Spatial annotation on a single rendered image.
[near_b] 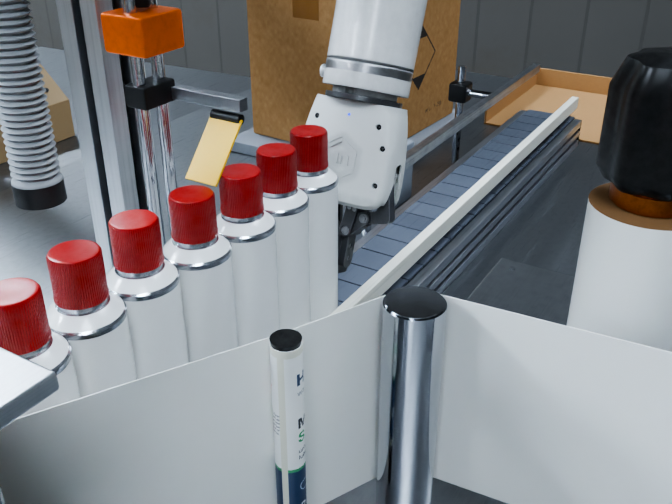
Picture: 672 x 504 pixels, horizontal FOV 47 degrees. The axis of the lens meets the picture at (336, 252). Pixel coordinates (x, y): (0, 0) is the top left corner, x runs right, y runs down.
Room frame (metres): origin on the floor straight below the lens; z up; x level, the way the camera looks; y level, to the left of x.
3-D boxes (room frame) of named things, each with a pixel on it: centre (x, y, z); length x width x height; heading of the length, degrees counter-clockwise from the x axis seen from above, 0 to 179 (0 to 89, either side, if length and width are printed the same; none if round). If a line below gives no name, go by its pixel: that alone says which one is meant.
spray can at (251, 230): (0.54, 0.07, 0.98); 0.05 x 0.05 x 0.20
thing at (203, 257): (0.50, 0.10, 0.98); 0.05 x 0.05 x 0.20
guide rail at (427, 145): (0.87, -0.07, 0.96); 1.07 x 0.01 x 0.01; 149
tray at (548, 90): (1.45, -0.47, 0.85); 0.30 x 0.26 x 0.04; 149
